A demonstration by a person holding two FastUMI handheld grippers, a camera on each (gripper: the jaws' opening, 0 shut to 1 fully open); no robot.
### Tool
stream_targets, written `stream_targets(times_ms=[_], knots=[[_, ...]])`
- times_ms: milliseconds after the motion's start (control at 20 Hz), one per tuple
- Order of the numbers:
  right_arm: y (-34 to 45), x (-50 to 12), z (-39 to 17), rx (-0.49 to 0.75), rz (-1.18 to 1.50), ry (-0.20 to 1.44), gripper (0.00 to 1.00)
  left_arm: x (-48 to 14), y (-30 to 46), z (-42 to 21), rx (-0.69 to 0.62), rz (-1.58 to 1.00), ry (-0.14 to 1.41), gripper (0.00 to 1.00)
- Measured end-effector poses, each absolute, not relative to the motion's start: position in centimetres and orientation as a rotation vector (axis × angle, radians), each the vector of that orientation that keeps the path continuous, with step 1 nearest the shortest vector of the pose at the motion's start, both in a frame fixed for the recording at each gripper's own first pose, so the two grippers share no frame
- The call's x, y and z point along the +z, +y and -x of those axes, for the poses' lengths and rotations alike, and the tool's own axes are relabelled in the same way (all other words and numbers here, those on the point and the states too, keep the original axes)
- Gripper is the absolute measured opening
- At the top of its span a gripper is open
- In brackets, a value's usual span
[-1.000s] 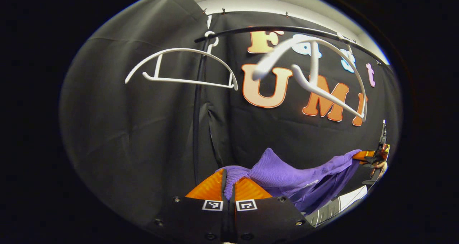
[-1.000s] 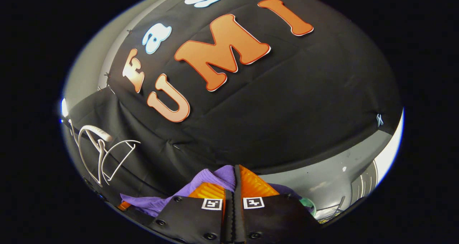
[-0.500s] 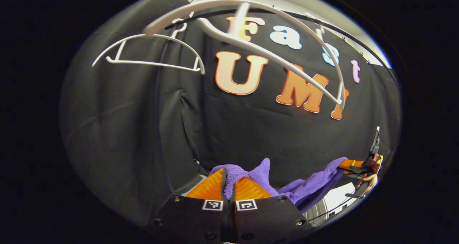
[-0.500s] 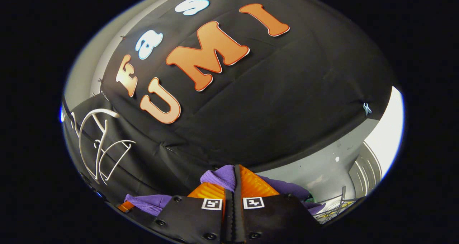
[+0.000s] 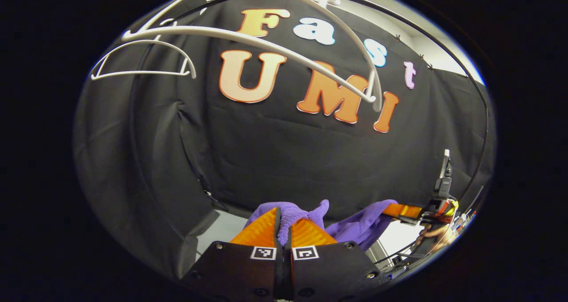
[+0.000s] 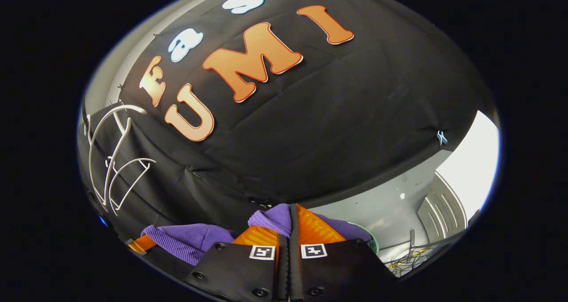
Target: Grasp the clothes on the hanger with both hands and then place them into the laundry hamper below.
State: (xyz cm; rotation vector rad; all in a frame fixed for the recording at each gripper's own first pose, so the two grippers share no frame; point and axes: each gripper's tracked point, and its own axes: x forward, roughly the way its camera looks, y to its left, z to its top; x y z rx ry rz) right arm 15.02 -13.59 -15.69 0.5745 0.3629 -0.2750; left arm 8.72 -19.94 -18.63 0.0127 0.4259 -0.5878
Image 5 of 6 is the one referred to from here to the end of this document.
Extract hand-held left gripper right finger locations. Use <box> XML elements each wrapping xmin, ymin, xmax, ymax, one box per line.
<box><xmin>286</xmin><ymin>218</ymin><xmax>391</xmax><ymax>301</ymax></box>

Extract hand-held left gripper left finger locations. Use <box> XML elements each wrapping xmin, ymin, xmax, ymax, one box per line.
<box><xmin>184</xmin><ymin>207</ymin><xmax>285</xmax><ymax>301</ymax></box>

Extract purple corduroy jacket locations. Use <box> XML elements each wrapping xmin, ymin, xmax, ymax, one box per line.
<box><xmin>243</xmin><ymin>199</ymin><xmax>398</xmax><ymax>251</ymax></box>

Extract black metal clothes rack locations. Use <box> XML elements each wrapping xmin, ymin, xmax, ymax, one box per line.
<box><xmin>129</xmin><ymin>0</ymin><xmax>491</xmax><ymax>245</ymax></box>

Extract white plastic clothes hanger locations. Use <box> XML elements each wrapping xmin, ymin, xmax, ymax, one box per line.
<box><xmin>121</xmin><ymin>0</ymin><xmax>384</xmax><ymax>113</ymax></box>
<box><xmin>91</xmin><ymin>40</ymin><xmax>197</xmax><ymax>80</ymax></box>

